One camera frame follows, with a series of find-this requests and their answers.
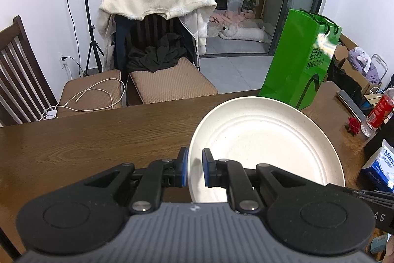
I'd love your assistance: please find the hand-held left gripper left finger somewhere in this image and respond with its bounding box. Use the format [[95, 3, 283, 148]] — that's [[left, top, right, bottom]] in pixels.
[[82, 146, 189, 215]]

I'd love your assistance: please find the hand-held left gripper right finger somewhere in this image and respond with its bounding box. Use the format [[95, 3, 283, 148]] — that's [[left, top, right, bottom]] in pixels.
[[202, 148, 322, 215]]

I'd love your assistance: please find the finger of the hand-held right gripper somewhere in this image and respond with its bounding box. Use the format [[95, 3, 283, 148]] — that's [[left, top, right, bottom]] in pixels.
[[327, 183, 394, 200]]

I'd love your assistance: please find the cream round plate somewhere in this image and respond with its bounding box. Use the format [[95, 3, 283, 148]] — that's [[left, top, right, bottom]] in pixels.
[[187, 97, 346, 203]]

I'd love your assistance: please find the blue tissue pack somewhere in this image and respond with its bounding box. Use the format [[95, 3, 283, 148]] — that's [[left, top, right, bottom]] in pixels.
[[361, 139, 394, 193]]

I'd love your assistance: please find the black box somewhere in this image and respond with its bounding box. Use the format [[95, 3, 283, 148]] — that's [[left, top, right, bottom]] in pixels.
[[363, 115, 394, 160]]

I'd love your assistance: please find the small red flower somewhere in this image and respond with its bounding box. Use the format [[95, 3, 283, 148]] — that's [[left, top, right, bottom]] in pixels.
[[345, 117, 361, 136]]

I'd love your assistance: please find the red label plastic bottle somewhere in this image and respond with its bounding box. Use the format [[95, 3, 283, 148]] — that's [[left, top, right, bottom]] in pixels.
[[366, 87, 394, 132]]

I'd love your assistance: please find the brown seat cushion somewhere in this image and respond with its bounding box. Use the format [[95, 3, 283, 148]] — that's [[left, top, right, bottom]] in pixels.
[[58, 70, 126, 119], [129, 57, 218, 105]]

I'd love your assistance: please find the black tablet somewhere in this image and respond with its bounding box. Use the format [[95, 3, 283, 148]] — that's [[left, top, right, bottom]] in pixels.
[[336, 90, 370, 122]]

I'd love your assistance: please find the dark crumpled cloth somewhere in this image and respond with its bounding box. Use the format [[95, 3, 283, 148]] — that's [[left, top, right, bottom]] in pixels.
[[126, 33, 189, 72]]

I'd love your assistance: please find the purple cloth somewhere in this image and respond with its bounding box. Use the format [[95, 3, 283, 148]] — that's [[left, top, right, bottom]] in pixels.
[[348, 47, 381, 85]]

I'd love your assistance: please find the green paper bag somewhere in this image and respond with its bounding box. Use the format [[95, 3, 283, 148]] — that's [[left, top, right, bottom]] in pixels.
[[258, 8, 343, 111]]

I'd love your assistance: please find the white plush dog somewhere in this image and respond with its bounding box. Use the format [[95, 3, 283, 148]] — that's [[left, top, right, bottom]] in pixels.
[[218, 24, 266, 42]]

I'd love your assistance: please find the dark blue garment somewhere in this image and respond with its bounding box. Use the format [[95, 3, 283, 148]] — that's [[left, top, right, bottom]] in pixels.
[[115, 15, 133, 82]]

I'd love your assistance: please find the dark wooden chair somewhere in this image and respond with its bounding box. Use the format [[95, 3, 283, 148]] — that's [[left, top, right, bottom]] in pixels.
[[0, 15, 126, 127], [114, 12, 200, 106]]

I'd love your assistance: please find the open cardboard box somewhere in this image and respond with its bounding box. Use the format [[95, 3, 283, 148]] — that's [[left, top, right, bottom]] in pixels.
[[334, 44, 383, 95]]

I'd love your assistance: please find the white charger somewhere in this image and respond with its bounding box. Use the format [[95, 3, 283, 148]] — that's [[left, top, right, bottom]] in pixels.
[[40, 107, 58, 120]]

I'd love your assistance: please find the pink blanket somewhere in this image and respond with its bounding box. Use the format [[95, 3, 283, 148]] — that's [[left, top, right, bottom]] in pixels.
[[209, 10, 256, 28]]

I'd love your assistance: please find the white cable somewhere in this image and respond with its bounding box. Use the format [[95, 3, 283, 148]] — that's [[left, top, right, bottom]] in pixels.
[[46, 80, 126, 112]]

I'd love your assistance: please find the black power cable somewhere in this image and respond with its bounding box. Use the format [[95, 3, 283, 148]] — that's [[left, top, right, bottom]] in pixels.
[[62, 56, 85, 77]]

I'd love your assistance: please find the white wall socket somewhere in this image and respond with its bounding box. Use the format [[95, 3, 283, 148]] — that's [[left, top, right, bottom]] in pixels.
[[59, 54, 72, 79]]

